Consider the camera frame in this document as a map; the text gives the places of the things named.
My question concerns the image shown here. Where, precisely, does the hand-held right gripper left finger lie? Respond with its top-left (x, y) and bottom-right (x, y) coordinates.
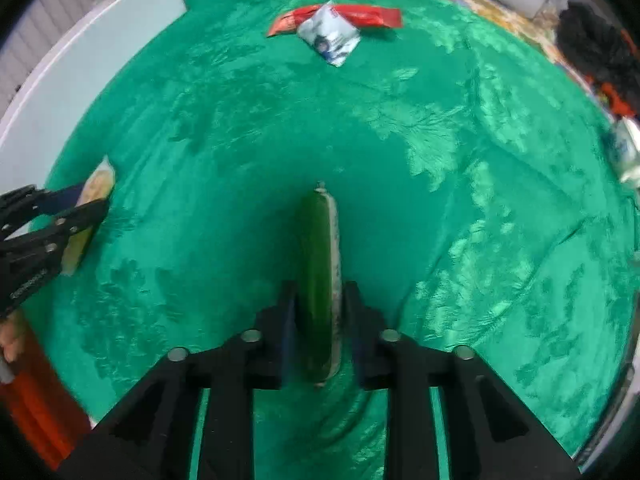
top-left (57, 282), bottom-right (297, 480)

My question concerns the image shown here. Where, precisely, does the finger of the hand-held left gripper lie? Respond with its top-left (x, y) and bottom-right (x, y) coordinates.
top-left (0, 200), bottom-right (108, 261)
top-left (0, 185), bottom-right (83, 233)

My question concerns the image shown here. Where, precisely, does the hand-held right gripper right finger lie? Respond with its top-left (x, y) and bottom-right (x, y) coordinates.
top-left (345, 282), bottom-right (581, 480)

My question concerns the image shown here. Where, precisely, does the yellow cake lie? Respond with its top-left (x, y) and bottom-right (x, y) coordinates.
top-left (61, 156), bottom-right (117, 277)

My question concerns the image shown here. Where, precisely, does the long clear tube snack packet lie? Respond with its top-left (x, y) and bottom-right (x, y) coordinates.
top-left (295, 181), bottom-right (343, 388)

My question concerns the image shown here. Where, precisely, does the person's left forearm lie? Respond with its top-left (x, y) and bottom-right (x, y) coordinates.
top-left (0, 330), bottom-right (93, 471)

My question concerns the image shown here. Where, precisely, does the person's left hand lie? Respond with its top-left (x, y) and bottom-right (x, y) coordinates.
top-left (0, 322), bottom-right (26, 365)

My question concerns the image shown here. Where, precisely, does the white board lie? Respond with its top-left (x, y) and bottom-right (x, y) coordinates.
top-left (0, 0), bottom-right (188, 181)

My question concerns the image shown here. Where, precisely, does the green patterned tablecloth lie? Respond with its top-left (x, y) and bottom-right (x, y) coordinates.
top-left (25, 0), bottom-right (636, 480)

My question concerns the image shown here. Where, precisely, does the grey curtain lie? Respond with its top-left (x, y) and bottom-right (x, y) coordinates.
top-left (0, 0), bottom-right (116, 106)

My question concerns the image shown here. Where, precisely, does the small white snack packet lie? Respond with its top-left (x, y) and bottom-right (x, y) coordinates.
top-left (296, 1), bottom-right (362, 67)

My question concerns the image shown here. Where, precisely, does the red snack packet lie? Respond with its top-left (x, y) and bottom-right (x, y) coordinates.
top-left (266, 4), bottom-right (403, 37)

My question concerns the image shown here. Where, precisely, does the white and blue teapot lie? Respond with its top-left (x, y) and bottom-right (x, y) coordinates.
top-left (612, 117), bottom-right (640, 186)

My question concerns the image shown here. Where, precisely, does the pile of dark clothes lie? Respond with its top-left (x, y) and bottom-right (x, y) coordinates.
top-left (557, 2), bottom-right (640, 116)

